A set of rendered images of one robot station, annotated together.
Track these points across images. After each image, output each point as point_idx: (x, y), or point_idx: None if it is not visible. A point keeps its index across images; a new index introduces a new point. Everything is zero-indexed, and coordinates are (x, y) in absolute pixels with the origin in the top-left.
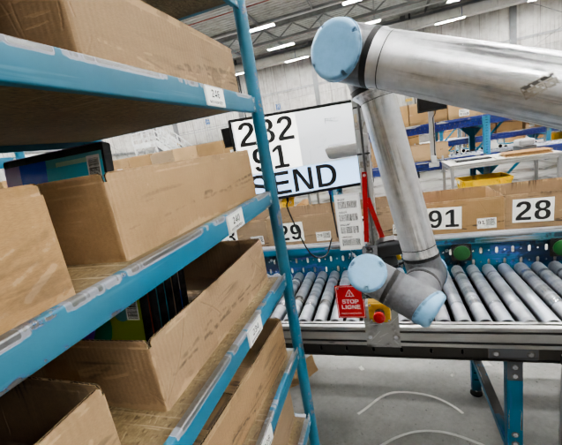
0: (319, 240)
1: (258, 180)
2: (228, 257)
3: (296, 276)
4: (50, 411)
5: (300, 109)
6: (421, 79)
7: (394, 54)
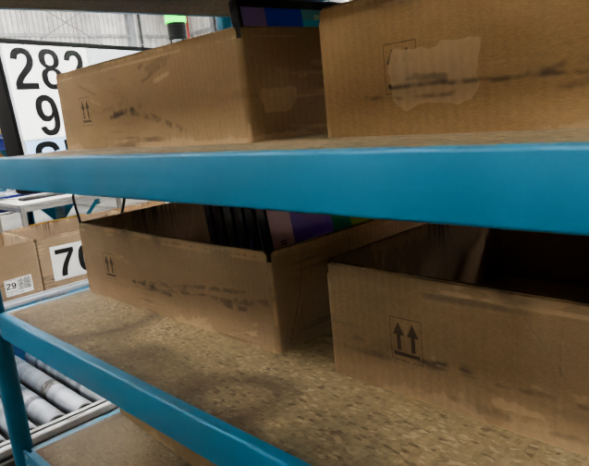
0: (12, 295)
1: (47, 150)
2: (203, 220)
3: None
4: (462, 247)
5: (92, 46)
6: None
7: (341, 1)
